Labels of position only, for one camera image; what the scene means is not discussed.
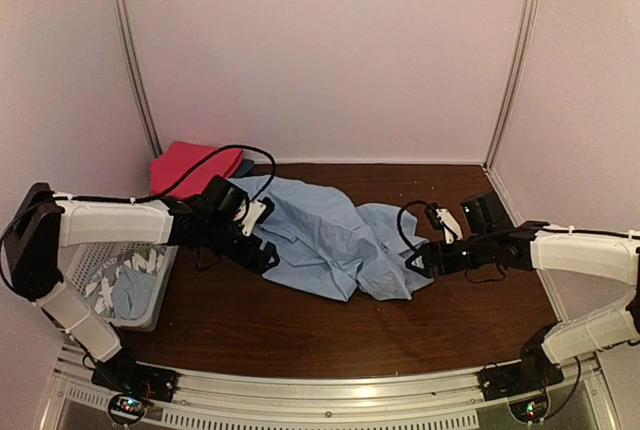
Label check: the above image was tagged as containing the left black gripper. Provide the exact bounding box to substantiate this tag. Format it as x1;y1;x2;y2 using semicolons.
203;218;279;275

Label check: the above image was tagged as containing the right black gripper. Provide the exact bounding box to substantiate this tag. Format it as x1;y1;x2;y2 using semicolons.
406;233;495;280

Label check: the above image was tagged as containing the light blue shirt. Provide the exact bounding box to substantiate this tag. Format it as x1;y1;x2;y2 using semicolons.
254;177;433;302

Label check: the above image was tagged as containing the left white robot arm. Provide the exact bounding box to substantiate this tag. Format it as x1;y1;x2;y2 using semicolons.
1;177;279;394

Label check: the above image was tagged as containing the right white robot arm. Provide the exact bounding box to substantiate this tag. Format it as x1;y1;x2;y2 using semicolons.
405;191;639;392

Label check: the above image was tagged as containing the white plastic laundry basket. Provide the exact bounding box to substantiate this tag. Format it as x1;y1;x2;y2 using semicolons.
59;242;179;333

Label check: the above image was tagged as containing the folded dark blue cloth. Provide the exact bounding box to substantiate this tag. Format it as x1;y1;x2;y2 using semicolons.
233;159;255;178

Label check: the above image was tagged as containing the folded pink cloth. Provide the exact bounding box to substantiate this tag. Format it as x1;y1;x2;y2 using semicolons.
150;140;245;200

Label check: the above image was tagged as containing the blue printed garment in basket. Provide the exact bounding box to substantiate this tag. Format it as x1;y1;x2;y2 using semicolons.
77;246;169;323

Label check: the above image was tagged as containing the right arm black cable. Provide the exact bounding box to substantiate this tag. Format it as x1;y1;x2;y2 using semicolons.
396;199;431;257

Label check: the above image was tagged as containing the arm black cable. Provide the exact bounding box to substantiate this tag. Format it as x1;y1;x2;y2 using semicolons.
396;199;431;257
0;144;278;301

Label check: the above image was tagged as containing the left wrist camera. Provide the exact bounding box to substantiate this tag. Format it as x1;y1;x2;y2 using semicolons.
241;198;275;237

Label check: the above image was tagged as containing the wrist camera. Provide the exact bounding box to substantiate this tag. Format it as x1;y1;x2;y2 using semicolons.
241;198;275;237
426;203;463;244

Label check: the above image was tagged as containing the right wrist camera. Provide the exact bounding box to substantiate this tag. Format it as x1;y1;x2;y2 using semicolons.
426;203;463;244

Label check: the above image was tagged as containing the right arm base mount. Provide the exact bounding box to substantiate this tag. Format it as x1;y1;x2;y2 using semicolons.
477;325;564;401

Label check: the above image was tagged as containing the right aluminium corner post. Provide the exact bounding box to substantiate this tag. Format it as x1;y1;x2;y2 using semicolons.
483;0;540;172

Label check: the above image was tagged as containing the aluminium corner post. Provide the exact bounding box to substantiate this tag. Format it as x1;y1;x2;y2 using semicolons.
113;0;163;158
483;0;540;172

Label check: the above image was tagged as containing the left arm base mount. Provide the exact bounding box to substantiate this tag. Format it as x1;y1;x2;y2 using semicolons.
89;347;178;403

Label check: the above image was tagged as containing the aluminium front rail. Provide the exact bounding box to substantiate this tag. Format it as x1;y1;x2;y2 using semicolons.
39;353;616;430

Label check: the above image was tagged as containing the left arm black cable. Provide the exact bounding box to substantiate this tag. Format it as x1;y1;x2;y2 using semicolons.
0;144;278;301

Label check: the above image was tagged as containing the left aluminium corner post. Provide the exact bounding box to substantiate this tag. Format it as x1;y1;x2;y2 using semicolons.
113;0;163;158

